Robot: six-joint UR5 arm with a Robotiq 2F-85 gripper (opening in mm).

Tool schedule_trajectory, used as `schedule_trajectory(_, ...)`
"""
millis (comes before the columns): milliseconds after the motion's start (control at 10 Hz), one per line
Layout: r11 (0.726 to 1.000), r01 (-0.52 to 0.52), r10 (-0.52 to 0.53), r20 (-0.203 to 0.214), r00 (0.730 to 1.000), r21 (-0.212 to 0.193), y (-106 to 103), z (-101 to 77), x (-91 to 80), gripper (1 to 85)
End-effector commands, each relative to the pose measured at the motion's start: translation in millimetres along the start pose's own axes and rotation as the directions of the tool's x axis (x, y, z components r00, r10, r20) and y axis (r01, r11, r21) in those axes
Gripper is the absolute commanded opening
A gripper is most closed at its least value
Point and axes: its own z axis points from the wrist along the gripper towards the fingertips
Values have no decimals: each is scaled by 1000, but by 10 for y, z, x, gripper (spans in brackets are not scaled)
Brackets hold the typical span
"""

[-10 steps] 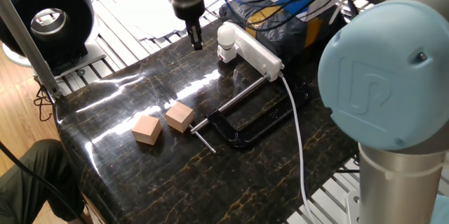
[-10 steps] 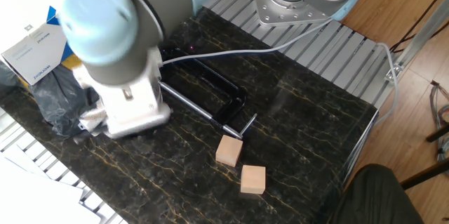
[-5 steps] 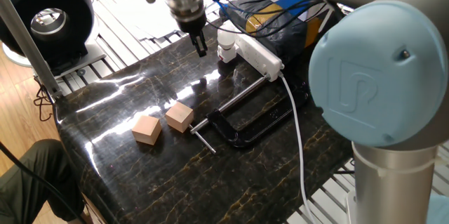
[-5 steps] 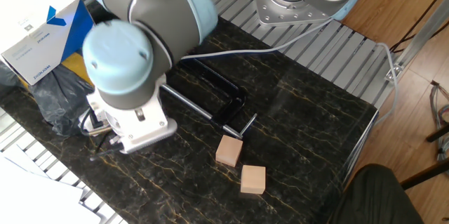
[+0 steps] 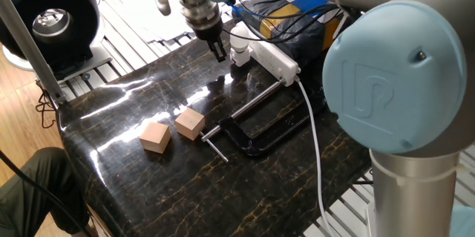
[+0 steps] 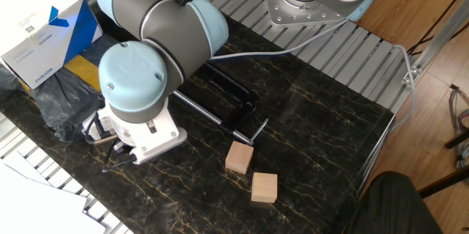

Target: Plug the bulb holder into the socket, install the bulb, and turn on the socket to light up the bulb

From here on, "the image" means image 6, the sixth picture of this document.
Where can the black plastic wrapped package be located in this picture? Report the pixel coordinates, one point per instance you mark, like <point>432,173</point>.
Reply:
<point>66,102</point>

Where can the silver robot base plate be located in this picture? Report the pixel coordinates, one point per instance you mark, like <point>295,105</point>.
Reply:
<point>293,12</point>

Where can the dark trousered person leg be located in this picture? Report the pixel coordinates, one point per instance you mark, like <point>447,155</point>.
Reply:
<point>392,208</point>

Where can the white paper sheets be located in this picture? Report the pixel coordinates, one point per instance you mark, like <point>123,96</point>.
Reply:
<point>36,208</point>

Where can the white blue cardboard box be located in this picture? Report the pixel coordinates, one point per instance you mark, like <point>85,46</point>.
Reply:
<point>33,14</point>

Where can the wooden cube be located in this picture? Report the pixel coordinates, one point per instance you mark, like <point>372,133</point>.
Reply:
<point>264,188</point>
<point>239,157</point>

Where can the dark wooden stool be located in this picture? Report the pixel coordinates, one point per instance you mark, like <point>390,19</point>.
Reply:
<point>439,184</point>

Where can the aluminium frame rail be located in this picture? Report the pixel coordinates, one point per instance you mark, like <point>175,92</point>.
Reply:
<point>436,36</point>

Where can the white power strip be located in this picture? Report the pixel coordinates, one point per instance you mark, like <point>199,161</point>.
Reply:
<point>89,125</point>

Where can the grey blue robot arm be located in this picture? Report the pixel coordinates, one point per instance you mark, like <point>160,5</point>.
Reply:
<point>157,36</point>

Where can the black C-clamp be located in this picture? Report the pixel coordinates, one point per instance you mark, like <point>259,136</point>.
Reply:
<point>245,111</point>

